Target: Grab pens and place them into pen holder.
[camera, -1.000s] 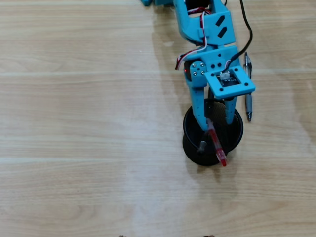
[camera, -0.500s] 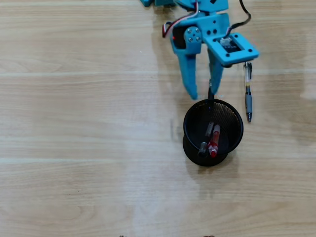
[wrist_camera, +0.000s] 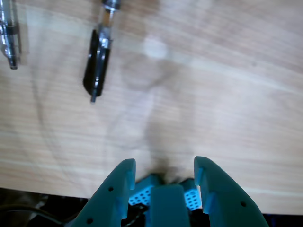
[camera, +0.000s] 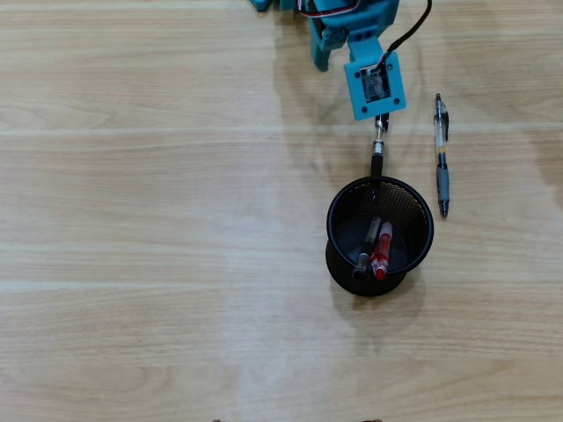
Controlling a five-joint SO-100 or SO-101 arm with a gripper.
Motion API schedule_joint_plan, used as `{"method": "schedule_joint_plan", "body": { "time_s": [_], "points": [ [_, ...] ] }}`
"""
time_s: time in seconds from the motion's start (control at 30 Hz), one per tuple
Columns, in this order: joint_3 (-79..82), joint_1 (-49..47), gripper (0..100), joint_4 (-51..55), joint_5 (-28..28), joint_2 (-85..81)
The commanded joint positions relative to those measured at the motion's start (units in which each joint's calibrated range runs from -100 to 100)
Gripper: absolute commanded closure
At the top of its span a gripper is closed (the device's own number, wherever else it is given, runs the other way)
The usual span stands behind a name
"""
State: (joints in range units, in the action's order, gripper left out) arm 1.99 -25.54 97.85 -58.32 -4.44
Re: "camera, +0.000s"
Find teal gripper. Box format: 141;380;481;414
307;7;396;73

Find black pen metal ring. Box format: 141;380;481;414
369;113;391;179

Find clear pen gray grip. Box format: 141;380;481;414
433;92;451;219

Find red clear pen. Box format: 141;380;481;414
369;222;394;281

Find short black pen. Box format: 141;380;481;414
351;217;383;281

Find black mesh pen holder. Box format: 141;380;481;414
325;175;435;298

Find white red servo wire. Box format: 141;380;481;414
298;0;362;19

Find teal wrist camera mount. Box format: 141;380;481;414
342;37;408;122

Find black camera cable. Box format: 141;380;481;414
376;0;433;74

